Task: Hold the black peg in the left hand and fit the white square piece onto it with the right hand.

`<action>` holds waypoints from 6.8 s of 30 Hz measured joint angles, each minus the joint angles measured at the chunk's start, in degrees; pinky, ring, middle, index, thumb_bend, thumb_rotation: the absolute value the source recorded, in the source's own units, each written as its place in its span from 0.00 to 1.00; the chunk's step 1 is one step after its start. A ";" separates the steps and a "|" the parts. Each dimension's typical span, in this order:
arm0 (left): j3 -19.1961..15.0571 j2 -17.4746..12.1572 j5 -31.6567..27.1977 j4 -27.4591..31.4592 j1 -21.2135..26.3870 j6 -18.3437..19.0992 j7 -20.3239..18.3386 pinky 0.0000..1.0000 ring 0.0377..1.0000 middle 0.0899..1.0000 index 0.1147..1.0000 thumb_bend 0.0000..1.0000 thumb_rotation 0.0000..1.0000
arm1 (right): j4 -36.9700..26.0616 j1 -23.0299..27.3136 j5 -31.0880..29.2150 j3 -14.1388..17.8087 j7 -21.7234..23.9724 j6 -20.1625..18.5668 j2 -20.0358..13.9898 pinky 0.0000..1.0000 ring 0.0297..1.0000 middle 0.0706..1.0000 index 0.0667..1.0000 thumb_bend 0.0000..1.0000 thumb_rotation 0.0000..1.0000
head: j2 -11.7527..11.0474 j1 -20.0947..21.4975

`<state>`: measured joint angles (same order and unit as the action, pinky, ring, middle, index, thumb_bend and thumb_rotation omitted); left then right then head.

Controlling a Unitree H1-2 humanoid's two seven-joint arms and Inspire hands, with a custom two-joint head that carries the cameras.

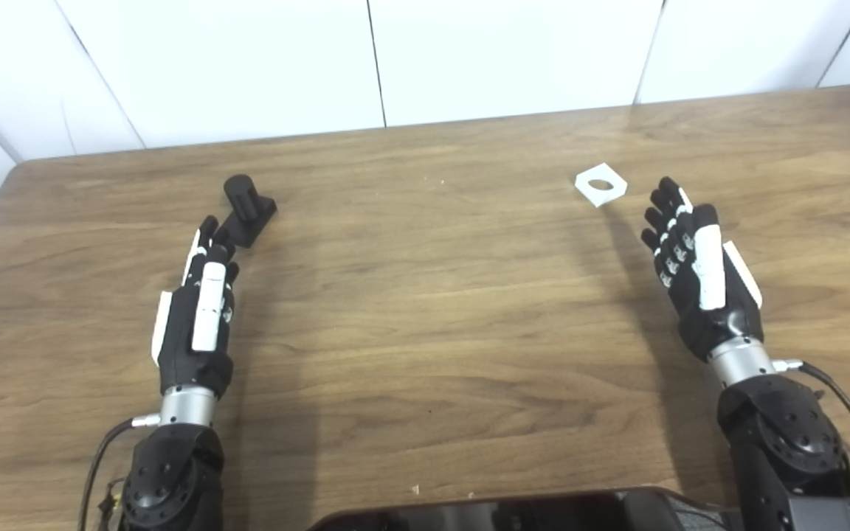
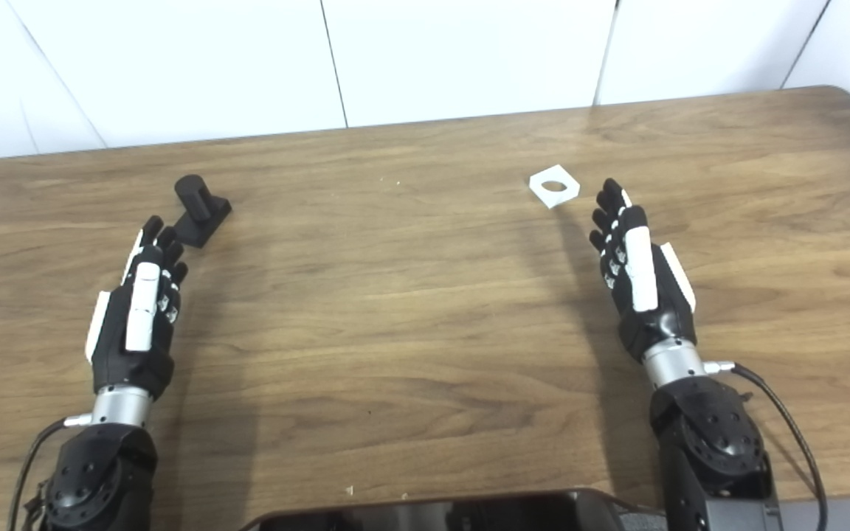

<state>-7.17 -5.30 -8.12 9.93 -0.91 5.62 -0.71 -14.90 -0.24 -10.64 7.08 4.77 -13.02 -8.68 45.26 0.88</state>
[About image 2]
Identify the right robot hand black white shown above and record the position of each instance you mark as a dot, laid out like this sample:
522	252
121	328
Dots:
661	324

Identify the black peg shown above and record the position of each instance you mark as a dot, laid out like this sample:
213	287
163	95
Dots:
192	193

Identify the white square piece with hole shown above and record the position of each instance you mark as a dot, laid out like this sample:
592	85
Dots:
550	201

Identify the black glossy robot chest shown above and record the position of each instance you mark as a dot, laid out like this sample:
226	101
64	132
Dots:
432	516

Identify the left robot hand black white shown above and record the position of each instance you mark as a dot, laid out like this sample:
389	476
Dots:
111	346

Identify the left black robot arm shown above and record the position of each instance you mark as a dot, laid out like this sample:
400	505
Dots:
100	472

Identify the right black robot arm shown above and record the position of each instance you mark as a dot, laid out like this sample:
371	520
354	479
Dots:
713	442

